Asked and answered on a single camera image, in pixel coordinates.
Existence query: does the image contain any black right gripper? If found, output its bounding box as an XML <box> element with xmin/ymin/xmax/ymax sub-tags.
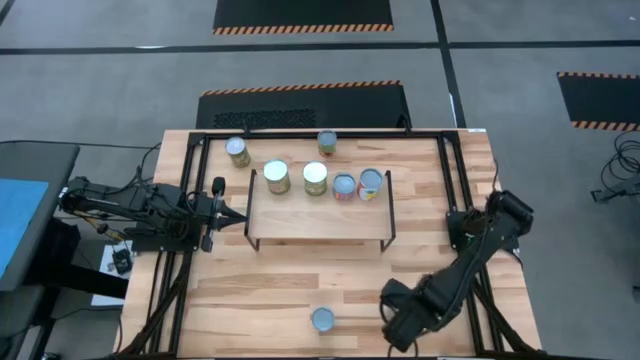
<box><xmin>380</xmin><ymin>278</ymin><xmax>441</xmax><ymax>354</ymax></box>

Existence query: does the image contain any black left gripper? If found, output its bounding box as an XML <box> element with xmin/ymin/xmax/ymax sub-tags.
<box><xmin>192</xmin><ymin>175</ymin><xmax>249</xmax><ymax>253</ymax></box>

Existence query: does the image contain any yellow-green label tin can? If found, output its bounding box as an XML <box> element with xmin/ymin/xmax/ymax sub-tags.
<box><xmin>302</xmin><ymin>160</ymin><xmax>329</xmax><ymax>197</ymax></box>
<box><xmin>224</xmin><ymin>136</ymin><xmax>252</xmax><ymax>169</ymax></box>
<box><xmin>262</xmin><ymin>159</ymin><xmax>292</xmax><ymax>196</ymax></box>

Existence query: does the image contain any small silver tin can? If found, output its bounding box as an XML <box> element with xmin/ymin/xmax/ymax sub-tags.
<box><xmin>310</xmin><ymin>306</ymin><xmax>336</xmax><ymax>333</ymax></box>

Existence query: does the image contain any red and blue label can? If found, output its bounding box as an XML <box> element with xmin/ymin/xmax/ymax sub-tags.
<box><xmin>332</xmin><ymin>172</ymin><xmax>357</xmax><ymax>202</ymax></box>

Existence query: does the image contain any red and yellow label can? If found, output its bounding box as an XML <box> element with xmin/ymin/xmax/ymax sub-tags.
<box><xmin>356</xmin><ymin>167</ymin><xmax>385</xmax><ymax>202</ymax></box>

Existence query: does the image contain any wooden shelf with black legs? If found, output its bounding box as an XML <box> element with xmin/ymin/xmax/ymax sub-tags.
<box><xmin>243</xmin><ymin>168</ymin><xmax>398</xmax><ymax>253</ymax></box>

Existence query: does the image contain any small black electronic board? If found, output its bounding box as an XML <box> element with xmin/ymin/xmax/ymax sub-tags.
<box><xmin>111</xmin><ymin>248</ymin><xmax>134</xmax><ymax>275</ymax></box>

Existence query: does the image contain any green and red label can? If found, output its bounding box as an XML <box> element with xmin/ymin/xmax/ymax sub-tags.
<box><xmin>317</xmin><ymin>129</ymin><xmax>338</xmax><ymax>158</ymax></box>

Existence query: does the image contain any white paper sheet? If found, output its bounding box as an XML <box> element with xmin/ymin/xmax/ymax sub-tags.
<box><xmin>91</xmin><ymin>239</ymin><xmax>135</xmax><ymax>307</ymax></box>

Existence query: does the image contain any black monitor stand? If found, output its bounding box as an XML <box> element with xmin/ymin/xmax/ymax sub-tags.
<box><xmin>24</xmin><ymin>214</ymin><xmax>130</xmax><ymax>301</ymax></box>

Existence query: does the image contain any black perforated hazard-striped mat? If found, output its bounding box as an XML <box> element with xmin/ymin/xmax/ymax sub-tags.
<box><xmin>194</xmin><ymin>79</ymin><xmax>413</xmax><ymax>130</ymax></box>

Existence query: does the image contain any grey monitor with blue screen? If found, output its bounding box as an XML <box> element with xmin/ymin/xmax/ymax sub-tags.
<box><xmin>0</xmin><ymin>139</ymin><xmax>81</xmax><ymax>294</ymax></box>

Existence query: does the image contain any grey metal stand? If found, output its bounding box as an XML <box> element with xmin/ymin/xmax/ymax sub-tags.
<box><xmin>591</xmin><ymin>174</ymin><xmax>640</xmax><ymax>202</ymax></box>

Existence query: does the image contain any coiled black cable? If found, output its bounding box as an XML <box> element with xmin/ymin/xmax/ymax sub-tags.
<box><xmin>599</xmin><ymin>130</ymin><xmax>640</xmax><ymax>192</ymax></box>

